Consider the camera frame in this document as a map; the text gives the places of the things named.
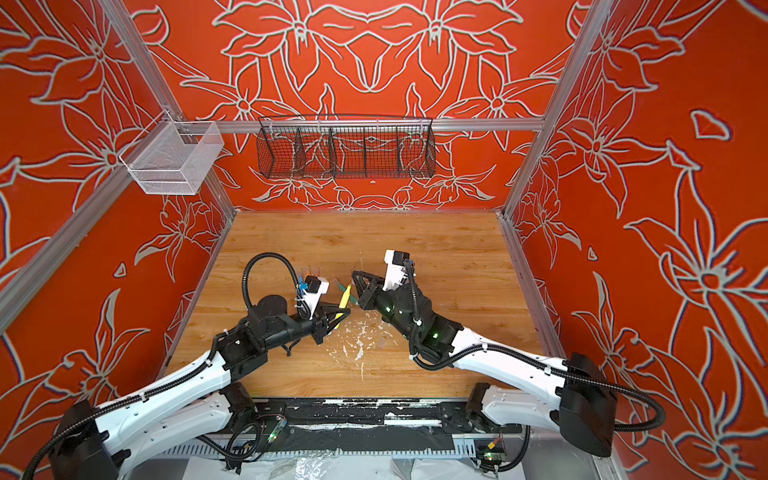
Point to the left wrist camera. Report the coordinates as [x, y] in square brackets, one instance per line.
[309, 292]

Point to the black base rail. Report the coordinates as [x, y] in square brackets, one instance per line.
[447, 415]

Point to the black wire basket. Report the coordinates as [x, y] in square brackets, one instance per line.
[346, 148]

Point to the yellow highlighter pen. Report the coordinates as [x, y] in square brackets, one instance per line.
[345, 298]

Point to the white mesh basket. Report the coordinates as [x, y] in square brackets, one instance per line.
[168, 161]

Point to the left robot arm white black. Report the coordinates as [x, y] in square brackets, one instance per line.
[108, 440]

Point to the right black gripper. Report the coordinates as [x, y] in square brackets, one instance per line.
[377, 297]

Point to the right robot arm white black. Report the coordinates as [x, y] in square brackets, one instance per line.
[569, 396]

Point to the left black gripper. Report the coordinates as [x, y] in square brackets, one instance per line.
[319, 316]

